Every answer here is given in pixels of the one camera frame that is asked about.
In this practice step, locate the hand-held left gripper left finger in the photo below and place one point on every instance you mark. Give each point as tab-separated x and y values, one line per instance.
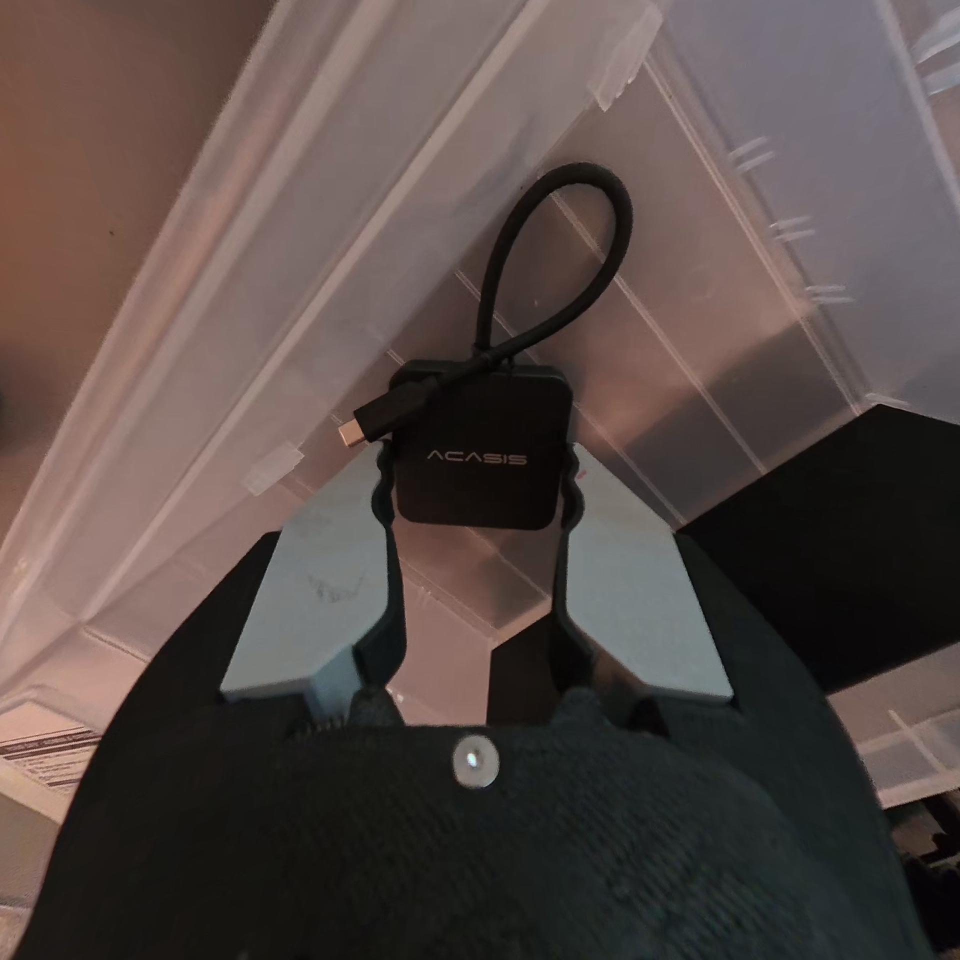
322	585

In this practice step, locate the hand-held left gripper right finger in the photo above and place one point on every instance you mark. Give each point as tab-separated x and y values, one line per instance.
637	592

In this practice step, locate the black square adapter hub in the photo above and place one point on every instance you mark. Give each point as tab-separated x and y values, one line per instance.
480	442

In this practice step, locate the black box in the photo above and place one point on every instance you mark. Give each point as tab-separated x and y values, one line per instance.
825	540

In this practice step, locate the white printed label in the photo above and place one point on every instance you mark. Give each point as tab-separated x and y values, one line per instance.
45	742

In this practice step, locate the clear plastic storage bin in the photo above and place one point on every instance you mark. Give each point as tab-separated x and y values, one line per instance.
300	262

